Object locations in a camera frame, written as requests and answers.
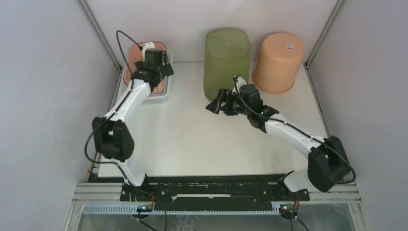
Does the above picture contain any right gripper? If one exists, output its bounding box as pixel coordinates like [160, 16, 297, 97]
[207, 88, 252, 116]

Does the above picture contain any pink perforated basket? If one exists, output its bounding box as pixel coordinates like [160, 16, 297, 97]
[124, 42, 173, 85]

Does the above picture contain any green plastic waste bin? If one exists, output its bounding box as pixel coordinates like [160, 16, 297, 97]
[203, 28, 251, 101]

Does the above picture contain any orange plastic bucket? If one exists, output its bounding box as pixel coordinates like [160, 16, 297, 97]
[253, 32, 305, 94]

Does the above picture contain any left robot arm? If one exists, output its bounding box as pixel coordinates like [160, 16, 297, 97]
[92, 48, 174, 201]

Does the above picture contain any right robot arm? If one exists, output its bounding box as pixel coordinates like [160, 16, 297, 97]
[206, 84, 355, 200]

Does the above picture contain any blue perforated basket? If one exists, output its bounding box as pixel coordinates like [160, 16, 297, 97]
[148, 75, 172, 100]

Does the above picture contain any white plastic basket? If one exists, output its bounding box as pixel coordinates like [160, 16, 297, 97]
[115, 67, 173, 104]

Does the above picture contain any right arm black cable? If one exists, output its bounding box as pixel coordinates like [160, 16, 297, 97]
[232, 76, 357, 185]

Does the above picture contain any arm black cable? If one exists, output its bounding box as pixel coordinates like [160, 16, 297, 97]
[84, 30, 151, 189]
[232, 76, 357, 185]

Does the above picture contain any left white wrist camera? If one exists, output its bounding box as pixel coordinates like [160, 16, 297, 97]
[141, 42, 155, 59]

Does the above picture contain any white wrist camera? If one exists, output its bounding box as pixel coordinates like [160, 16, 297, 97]
[232, 75, 247, 94]
[141, 42, 155, 59]

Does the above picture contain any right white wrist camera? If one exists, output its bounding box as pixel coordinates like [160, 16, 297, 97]
[232, 75, 247, 94]

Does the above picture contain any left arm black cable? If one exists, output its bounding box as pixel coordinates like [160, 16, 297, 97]
[84, 30, 151, 189]

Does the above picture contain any black mounting base rail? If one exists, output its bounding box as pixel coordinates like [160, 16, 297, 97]
[120, 174, 310, 210]

